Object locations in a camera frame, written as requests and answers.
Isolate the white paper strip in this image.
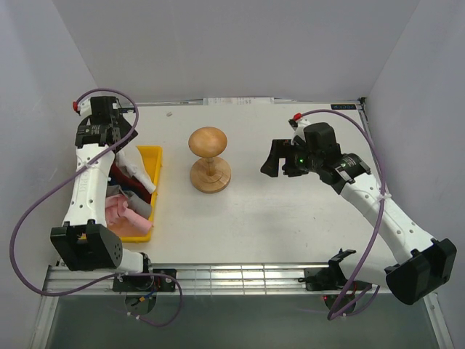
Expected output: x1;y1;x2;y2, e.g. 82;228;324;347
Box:
203;97;275;106

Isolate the dark red bucket hat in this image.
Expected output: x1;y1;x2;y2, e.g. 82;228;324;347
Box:
110;163;152;203

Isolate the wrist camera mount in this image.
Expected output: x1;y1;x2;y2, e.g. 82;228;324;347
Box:
288;113;310;145
73;99;92;117

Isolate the white bucket hat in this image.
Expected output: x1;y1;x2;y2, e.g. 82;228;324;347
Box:
116;147;156;194

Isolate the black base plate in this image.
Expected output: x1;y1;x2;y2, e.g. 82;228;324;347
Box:
112;268;177;293
298;249;356;291

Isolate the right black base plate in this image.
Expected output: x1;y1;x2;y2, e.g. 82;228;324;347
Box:
298;249;356;291

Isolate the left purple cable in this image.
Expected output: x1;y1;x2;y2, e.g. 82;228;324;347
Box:
9;87;182;327

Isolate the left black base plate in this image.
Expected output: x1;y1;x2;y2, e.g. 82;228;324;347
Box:
112;268;177;293

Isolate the grey hat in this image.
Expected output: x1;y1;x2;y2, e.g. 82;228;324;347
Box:
106;185;152;219

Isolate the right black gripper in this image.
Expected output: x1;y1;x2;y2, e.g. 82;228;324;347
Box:
259;140;321;177

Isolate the aluminium front rail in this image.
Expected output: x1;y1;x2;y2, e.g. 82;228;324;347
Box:
41;263;437;297

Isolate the pink hat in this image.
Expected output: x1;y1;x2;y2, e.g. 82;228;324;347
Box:
105;194;153;237

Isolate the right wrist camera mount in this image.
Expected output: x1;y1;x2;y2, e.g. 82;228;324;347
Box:
288;113;310;145

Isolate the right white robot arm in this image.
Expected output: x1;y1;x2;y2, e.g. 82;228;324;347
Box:
260;121;457;305

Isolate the blue corner label right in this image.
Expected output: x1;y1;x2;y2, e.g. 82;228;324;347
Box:
331;104;357;111

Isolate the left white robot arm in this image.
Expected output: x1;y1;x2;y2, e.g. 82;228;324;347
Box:
50;96;154;291

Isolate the yellow plastic bin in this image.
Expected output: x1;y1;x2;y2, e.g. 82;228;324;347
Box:
105;146;163;243

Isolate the wooden hat stand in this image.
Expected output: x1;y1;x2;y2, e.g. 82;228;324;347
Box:
188;127;231;194

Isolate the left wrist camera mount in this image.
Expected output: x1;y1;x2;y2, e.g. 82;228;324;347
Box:
73;99;92;117

